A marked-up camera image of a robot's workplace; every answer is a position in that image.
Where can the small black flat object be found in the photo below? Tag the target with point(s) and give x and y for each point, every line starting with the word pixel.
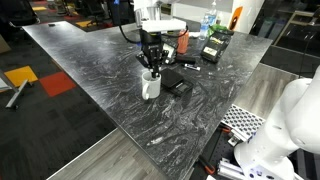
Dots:
pixel 51 24

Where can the black label printer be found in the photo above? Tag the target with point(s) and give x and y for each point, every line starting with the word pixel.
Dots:
pixel 172 51

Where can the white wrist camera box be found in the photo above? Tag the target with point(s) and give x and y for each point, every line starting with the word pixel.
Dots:
pixel 163 25

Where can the orange clamp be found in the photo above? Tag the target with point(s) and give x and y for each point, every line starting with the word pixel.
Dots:
pixel 226 130
pixel 210 169

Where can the perforated white black panel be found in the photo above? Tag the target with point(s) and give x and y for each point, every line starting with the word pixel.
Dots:
pixel 241 121

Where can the black digital scale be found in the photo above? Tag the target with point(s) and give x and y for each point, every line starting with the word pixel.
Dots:
pixel 176 81

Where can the clear plastic water bottle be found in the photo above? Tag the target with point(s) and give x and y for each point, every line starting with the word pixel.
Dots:
pixel 207 21

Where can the orange and black sign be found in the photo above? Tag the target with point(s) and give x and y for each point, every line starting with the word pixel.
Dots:
pixel 235 16

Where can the grey metal frame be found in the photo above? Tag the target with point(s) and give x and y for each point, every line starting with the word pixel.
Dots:
pixel 18 93

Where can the white ceramic mug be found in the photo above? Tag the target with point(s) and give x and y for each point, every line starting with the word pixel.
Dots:
pixel 151 88

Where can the black rectangular block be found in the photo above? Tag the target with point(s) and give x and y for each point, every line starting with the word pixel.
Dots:
pixel 185 59

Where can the white robot body foreground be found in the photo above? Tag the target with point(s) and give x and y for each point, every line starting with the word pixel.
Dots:
pixel 216 146

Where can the black coffee bag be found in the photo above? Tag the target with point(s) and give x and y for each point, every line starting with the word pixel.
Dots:
pixel 216 46

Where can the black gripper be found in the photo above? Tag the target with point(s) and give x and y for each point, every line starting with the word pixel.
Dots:
pixel 151 43

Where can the black office chair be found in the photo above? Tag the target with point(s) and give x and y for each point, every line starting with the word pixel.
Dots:
pixel 126 13
pixel 18 11

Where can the aluminium extrusion bar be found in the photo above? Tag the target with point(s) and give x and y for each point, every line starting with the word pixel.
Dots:
pixel 238 136
pixel 230 171

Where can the short black white marker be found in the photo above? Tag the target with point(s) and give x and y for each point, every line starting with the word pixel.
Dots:
pixel 192 67

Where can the wooden shelf frame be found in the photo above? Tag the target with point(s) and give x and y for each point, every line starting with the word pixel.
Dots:
pixel 300 14

